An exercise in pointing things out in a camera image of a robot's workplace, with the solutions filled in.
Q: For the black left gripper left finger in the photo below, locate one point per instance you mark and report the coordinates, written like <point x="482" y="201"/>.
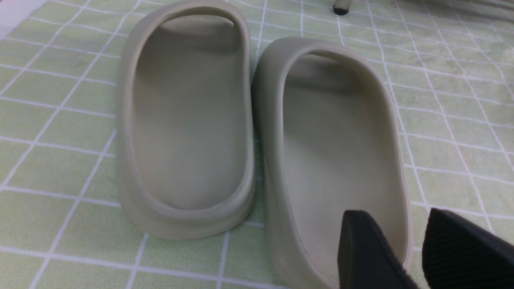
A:
<point x="365" y="259"/>

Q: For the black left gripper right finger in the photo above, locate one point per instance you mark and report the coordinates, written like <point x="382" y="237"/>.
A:
<point x="458" y="254"/>

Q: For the silver metal shoe rack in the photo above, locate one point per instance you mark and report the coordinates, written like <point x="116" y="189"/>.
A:
<point x="341" y="7"/>

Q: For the tan right slipper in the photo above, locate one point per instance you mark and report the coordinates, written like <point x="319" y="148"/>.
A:
<point x="330" y="146"/>

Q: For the tan slipper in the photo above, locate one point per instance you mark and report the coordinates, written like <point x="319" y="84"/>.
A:
<point x="330" y="146"/>
<point x="185" y="154"/>

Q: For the green checkered tablecloth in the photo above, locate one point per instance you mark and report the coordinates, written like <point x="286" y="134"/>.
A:
<point x="447" y="63"/>

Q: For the tan left slipper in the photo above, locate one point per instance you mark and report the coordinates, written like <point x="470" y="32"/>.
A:
<point x="185" y="154"/>

